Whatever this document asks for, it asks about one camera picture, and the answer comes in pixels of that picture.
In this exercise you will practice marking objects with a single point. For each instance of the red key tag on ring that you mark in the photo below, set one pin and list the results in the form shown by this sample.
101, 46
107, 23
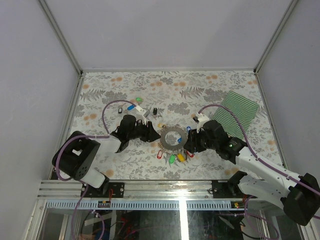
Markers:
160, 154

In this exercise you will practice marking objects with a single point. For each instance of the small red key tag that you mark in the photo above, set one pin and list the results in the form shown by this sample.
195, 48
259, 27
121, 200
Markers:
188, 154

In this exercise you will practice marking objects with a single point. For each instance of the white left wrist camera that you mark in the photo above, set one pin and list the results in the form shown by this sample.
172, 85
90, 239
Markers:
141, 114

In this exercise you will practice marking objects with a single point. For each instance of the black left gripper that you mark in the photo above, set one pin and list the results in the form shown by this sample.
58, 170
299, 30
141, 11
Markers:
150, 134

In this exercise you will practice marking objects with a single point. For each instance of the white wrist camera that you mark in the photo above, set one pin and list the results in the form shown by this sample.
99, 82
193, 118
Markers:
200, 119
141, 114

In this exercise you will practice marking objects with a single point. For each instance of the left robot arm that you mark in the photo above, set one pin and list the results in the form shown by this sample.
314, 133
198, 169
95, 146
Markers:
73, 161

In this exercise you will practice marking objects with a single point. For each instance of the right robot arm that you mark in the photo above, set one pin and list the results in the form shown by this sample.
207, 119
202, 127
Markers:
297, 195

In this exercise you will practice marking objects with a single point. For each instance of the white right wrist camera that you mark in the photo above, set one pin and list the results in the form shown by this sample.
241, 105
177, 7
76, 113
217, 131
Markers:
200, 119

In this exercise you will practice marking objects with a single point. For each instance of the aluminium front rail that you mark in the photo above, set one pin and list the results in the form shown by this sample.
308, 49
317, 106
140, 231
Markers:
141, 195

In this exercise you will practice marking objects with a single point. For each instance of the green striped cloth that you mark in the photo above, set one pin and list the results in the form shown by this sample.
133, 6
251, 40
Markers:
244, 109

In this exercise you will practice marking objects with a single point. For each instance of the blue key tag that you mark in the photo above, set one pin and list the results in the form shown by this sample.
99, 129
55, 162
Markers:
131, 107

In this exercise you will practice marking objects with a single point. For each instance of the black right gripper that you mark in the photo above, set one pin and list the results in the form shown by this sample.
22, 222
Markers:
192, 141

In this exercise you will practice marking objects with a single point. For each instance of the floral table mat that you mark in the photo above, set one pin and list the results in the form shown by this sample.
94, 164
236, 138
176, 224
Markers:
178, 96

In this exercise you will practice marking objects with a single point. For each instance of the green key tag on ring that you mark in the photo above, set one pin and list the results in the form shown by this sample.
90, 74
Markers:
172, 159

